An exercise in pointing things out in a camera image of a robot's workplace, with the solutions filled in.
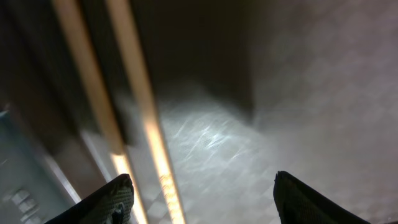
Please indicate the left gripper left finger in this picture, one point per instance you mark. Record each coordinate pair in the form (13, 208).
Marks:
(111, 204)

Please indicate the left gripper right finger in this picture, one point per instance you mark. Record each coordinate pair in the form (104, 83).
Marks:
(298, 203)

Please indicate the wooden chopstick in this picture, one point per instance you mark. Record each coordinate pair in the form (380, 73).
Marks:
(128, 40)
(90, 39)

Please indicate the grey dishwasher rack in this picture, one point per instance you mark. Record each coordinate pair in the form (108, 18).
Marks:
(28, 193)

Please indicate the brown serving tray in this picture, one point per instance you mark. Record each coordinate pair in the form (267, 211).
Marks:
(243, 89)

